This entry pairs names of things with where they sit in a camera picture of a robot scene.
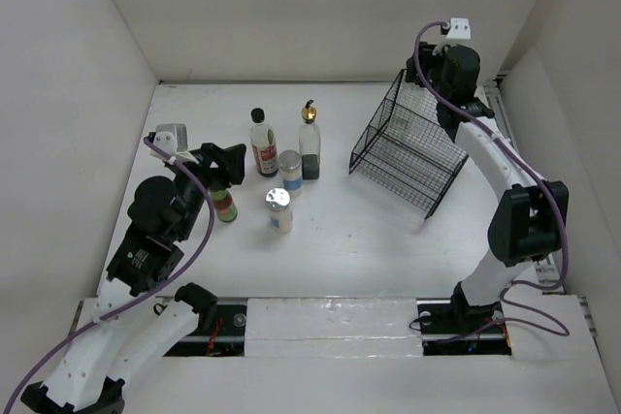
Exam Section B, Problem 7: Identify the black wire rack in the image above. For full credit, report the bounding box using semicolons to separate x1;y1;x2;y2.
348;70;469;219

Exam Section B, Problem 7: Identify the silver-lid salt shaker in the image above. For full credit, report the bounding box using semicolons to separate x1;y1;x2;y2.
278;149;303;198
265;188;293;234

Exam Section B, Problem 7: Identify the green-label brown sauce bottle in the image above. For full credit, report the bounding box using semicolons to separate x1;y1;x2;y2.
209;188;238;223

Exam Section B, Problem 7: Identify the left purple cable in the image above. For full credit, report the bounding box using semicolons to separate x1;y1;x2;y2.
8;137;217;408

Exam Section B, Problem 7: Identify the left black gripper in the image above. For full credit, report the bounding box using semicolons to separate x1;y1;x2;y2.
168;141;245;239

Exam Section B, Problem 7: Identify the front silver-lid salt shaker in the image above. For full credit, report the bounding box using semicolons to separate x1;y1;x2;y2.
265;188;293;234

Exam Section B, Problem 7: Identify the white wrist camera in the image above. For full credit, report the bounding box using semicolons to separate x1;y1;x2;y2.
148;123;198;163
441;17;472;42

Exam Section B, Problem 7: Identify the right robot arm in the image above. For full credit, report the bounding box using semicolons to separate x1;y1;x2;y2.
406;42;569;334

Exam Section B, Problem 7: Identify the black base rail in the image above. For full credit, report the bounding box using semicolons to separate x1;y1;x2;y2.
154;304;515;358

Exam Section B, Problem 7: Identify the gold-capped oil dispenser bottle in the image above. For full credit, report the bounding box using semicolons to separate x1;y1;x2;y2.
298;100;321;180

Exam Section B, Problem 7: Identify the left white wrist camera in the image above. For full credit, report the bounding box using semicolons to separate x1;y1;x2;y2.
148;123;198;163

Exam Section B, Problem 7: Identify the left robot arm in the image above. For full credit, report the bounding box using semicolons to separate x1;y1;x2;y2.
13;134;246;413

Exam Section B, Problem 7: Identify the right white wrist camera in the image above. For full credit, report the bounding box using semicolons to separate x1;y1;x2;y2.
441;17;472;42

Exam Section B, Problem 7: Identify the clear square glass bottle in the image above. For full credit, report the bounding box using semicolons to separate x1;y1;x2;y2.
391;81;425;140

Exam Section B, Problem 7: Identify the black-capped dark sauce bottle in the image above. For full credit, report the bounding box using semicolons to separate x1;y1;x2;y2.
249;108;278;177

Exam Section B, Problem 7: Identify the rear silver-lid salt shaker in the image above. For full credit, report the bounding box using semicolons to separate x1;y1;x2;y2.
278;149;303;198

